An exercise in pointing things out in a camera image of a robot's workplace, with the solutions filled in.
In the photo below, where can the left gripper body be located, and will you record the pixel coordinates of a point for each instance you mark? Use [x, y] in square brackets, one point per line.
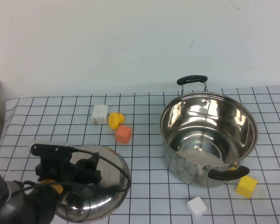
[56, 169]

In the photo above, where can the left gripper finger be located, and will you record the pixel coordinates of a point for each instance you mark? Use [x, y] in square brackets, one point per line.
[94, 159]
[89, 177]

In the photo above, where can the stainless steel pot lid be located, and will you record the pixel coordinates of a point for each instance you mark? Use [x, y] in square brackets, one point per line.
[100, 200]

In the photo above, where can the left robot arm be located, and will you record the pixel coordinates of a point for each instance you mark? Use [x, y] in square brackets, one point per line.
[16, 203]

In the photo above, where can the orange foam cube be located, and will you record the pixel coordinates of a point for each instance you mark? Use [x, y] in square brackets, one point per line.
[123, 135]

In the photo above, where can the yellow rubber duck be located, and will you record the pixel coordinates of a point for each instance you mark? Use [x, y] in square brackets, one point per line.
[114, 120]

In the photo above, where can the white power adapter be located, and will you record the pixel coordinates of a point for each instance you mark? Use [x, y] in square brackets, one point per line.
[100, 113]

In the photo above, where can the white foam cube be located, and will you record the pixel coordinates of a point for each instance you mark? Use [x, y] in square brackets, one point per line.
[197, 207]

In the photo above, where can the yellow foam cube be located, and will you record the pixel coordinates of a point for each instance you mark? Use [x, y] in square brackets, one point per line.
[246, 186]

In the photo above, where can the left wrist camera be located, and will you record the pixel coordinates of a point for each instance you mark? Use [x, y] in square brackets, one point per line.
[50, 149]

